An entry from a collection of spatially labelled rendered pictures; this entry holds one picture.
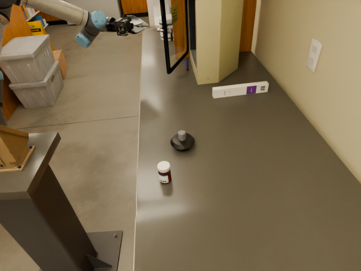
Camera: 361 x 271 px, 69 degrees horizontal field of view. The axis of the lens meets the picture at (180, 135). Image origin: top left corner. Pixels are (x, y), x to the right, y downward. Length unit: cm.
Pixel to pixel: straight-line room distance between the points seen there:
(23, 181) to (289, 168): 91
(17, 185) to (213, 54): 98
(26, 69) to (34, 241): 221
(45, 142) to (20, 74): 221
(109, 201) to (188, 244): 141
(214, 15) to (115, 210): 146
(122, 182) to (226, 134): 132
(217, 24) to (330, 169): 76
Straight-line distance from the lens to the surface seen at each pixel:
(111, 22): 152
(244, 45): 177
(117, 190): 215
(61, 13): 137
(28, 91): 342
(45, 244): 144
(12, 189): 106
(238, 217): 80
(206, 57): 133
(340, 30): 108
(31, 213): 124
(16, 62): 329
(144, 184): 88
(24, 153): 113
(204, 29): 128
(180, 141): 96
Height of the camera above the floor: 160
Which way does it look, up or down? 39 degrees down
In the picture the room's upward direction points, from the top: 4 degrees counter-clockwise
